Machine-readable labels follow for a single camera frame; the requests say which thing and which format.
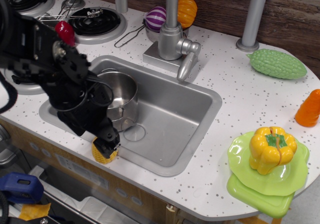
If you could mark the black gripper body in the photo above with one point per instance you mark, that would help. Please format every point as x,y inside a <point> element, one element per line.
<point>83,108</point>

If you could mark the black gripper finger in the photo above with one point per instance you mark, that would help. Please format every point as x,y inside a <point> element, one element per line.
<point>106,148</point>

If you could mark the yellow toy corn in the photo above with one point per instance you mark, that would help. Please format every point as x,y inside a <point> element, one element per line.
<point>99,157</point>

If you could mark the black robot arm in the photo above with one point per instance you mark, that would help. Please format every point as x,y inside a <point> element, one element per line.
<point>36,52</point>

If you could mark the stainless steel pot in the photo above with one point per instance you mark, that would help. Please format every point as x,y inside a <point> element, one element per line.
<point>123,111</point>

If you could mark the grey toy sink basin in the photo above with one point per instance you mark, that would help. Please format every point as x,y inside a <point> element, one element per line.
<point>173,118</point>

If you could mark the front black stove burner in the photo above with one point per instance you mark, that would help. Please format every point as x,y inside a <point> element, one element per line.
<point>22,85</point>

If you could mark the black stove burner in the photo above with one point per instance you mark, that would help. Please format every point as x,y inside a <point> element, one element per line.
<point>97,25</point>
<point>22,85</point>

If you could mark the dark red toy vegetable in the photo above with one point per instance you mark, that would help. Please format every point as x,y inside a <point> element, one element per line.
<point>66,32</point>

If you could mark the rear black stove burner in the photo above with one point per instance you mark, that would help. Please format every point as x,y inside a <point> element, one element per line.
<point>97,25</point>

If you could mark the blue clamp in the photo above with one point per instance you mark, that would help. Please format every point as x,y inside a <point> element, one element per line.
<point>20,188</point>

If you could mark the yellow masking tape piece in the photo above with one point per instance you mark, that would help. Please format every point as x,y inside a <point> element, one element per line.
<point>34,211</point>

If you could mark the silver toy faucet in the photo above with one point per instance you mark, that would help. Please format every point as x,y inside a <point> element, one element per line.
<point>172,51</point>

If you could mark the rear silver stove knob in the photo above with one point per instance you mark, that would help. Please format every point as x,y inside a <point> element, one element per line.
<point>71,5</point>

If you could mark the purple striped toy onion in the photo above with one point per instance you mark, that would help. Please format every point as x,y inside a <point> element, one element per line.
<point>155,18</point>

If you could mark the far left stove burner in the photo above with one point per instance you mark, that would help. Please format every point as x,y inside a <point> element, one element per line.
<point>33,8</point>

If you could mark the orange toy pumpkin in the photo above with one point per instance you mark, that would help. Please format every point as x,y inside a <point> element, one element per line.
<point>186,12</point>

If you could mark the yellow toy bell pepper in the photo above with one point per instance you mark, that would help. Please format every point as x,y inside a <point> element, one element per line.
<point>271,147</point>

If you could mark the grey right support pole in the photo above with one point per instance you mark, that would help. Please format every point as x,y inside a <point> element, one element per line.
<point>248,42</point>

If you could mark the green plastic cutting board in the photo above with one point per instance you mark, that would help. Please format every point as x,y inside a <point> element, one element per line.
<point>271,205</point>

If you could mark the light green plastic plate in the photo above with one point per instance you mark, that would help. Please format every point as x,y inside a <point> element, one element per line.
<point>282,181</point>

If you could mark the green toy bitter melon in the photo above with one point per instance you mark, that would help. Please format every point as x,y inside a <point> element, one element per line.
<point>277,64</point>

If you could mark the orange toy carrot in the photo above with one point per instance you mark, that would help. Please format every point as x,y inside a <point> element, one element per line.
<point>309,111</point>

